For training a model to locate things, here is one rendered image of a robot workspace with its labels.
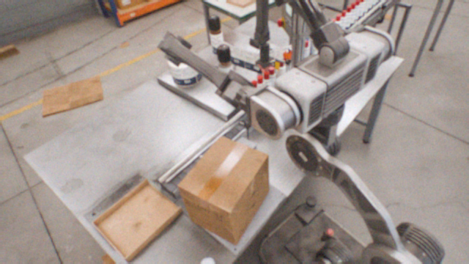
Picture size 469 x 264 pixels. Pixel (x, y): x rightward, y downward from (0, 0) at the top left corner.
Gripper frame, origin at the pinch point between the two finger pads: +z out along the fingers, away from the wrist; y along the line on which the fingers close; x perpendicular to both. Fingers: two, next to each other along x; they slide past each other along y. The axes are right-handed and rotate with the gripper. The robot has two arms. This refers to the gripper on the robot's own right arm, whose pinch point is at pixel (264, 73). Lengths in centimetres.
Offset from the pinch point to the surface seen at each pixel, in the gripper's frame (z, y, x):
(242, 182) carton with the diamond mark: -10, 73, 46
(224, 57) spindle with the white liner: -11.2, 14.0, -18.3
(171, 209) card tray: 19, 90, 15
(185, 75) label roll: 6, 25, -44
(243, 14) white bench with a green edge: 21, -89, -95
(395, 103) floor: 99, -150, 47
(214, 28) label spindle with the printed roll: -10, -10, -51
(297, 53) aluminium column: -21.8, 1.4, 22.5
